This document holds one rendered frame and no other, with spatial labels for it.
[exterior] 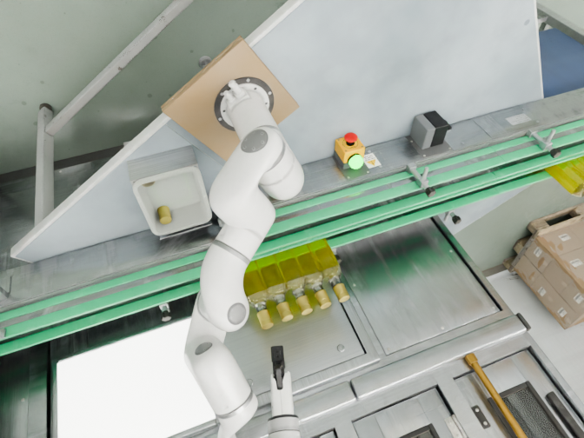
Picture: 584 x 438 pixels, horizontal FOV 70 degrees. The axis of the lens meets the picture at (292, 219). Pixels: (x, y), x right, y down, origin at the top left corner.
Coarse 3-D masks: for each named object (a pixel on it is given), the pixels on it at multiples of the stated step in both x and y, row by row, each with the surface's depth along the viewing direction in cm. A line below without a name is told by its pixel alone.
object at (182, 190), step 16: (160, 176) 103; (176, 176) 115; (192, 176) 116; (144, 192) 113; (160, 192) 117; (176, 192) 119; (192, 192) 121; (144, 208) 109; (176, 208) 123; (192, 208) 124; (208, 208) 118; (160, 224) 120; (176, 224) 120; (192, 224) 121
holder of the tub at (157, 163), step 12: (144, 156) 108; (156, 156) 108; (168, 156) 108; (180, 156) 108; (192, 156) 108; (132, 168) 106; (144, 168) 105; (156, 168) 105; (168, 168) 105; (180, 168) 105; (132, 180) 103; (192, 228) 127
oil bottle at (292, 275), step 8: (280, 256) 124; (288, 256) 124; (280, 264) 122; (288, 264) 122; (296, 264) 122; (288, 272) 121; (296, 272) 121; (288, 280) 119; (296, 280) 119; (304, 280) 120; (288, 288) 119; (296, 288) 118; (304, 288) 120
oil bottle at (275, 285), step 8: (272, 256) 124; (256, 264) 125; (264, 264) 122; (272, 264) 122; (264, 272) 121; (272, 272) 121; (280, 272) 121; (264, 280) 119; (272, 280) 119; (280, 280) 119; (272, 288) 117; (280, 288) 117; (272, 296) 117
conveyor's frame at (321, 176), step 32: (576, 96) 150; (480, 128) 140; (512, 128) 140; (544, 128) 142; (320, 160) 132; (384, 160) 131; (416, 160) 131; (320, 192) 124; (64, 256) 122; (96, 256) 122; (128, 256) 122; (160, 256) 121; (32, 288) 116; (64, 288) 116
